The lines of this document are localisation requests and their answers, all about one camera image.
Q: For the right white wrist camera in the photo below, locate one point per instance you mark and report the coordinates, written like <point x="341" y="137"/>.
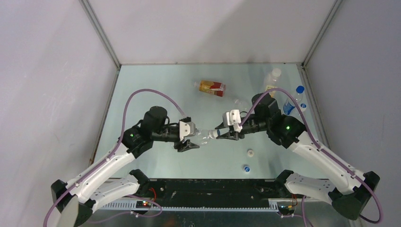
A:
<point x="232" y="118"/>

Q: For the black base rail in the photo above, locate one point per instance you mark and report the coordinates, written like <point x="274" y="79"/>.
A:
<point x="214" y="193"/>

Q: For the orange red label bottle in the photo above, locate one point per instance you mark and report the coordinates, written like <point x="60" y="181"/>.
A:
<point x="211" y="87"/>

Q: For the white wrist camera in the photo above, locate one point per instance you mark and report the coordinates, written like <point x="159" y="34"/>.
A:
<point x="186" y="129"/>
<point x="232" y="118"/>

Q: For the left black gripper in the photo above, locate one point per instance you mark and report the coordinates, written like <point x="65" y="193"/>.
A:
<point x="187" y="145"/>

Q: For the clear uncapped plastic bottle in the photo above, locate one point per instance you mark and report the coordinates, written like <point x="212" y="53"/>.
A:
<point x="242" y="105"/>

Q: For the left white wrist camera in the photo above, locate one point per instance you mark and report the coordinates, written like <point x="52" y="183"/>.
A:
<point x="186" y="129"/>

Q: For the clear crushed plastic bottle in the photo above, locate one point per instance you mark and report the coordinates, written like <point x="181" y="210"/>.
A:
<point x="201" y="137"/>

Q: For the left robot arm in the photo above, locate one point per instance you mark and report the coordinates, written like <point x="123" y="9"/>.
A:
<point x="78" y="198"/>

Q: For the blue white bottle cap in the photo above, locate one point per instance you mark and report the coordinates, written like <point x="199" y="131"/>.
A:
<point x="213" y="134"/>

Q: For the clear bottle white cap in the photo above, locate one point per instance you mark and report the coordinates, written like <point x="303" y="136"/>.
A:
<point x="303" y="108"/>

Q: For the blue label water bottle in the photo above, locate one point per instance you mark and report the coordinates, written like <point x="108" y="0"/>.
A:
<point x="289" y="104"/>

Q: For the clear bottle yellow label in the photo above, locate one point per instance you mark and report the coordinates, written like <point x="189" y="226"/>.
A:
<point x="271" y="79"/>

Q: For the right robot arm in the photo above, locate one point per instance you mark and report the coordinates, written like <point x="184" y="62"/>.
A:
<point x="346" y="188"/>

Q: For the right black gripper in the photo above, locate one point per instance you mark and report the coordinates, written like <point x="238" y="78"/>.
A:
<point x="232" y="135"/>

